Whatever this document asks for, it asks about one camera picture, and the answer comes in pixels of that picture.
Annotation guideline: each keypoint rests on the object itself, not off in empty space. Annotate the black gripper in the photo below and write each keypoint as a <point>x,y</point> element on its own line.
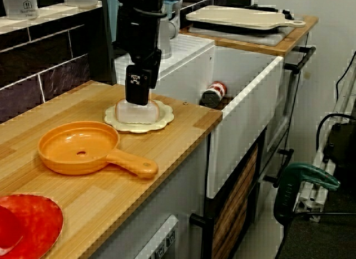
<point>139,36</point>

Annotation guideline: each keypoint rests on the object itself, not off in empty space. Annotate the cream scalloped plate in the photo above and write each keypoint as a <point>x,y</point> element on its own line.
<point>164,117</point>

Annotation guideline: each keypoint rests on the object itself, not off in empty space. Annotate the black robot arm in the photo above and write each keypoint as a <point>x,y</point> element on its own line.
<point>139,0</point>

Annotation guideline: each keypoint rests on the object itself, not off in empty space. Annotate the grey toy faucet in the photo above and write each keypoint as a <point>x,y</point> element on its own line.
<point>167,39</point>

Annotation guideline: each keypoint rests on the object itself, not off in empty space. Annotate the red toy tomato can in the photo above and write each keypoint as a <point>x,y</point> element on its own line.
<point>214,93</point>

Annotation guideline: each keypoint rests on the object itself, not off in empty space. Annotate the long wooden countertop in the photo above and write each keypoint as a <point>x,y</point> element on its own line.
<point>172,158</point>

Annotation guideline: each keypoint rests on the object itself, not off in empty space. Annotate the orange toy frying pan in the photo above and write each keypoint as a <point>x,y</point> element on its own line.
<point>64,147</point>

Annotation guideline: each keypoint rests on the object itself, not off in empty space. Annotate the white toy sink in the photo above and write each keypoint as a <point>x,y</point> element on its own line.
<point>242,131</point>

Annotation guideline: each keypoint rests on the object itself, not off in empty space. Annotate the cream cutting board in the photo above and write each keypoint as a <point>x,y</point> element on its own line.
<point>236,18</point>

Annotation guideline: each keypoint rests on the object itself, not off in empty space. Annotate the white toy kitchen cabinet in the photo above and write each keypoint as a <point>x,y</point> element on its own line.
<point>183,186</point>

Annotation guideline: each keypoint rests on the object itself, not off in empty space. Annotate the grey stove tray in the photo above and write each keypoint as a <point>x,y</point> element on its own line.
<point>267,39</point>

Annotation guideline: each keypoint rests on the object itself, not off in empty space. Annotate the white jar with print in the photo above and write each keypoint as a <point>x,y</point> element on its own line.
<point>19,2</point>

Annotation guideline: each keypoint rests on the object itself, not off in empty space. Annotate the wooden slat drawer front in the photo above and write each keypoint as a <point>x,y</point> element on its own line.
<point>233,209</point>

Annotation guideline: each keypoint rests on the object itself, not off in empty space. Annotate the grey toy dishwasher front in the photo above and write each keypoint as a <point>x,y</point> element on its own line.
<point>164,242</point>

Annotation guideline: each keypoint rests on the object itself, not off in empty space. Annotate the short wooden countertop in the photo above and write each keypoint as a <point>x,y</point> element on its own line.
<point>300,33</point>

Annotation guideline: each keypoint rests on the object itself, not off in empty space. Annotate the red plate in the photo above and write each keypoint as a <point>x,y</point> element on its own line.
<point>41,220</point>

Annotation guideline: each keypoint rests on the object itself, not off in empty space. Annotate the green power tool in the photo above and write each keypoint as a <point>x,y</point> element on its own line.
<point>286,195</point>

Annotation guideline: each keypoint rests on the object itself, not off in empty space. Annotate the red round toy food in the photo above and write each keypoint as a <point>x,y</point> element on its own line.
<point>8,228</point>

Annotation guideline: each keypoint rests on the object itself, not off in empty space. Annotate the black box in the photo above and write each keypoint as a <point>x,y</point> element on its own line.
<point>345,147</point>

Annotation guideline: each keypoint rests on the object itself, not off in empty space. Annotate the black upright post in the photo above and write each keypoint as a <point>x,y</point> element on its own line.
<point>100,64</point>

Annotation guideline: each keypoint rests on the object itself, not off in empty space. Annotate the aluminium frame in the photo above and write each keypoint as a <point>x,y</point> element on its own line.
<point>306,204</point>

